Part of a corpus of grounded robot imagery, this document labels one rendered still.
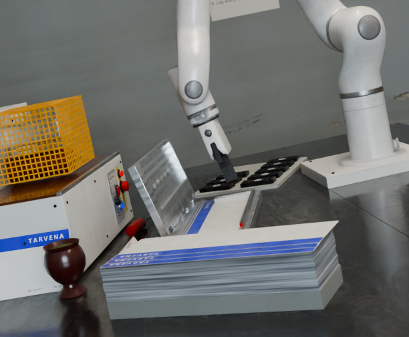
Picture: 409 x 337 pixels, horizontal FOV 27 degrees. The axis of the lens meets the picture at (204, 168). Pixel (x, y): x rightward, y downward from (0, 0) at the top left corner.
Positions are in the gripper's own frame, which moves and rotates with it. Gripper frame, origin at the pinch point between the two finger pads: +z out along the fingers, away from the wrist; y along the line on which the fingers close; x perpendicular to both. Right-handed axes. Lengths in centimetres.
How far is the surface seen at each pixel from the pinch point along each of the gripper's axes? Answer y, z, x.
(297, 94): 212, 5, -13
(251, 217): -26.7, 8.1, -5.2
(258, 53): 209, -22, -3
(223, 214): -16.9, 6.6, 2.6
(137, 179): -38.8, -12.0, 12.9
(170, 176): -8.4, -6.3, 13.2
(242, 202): -6.3, 7.6, -1.3
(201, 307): -84, 8, -1
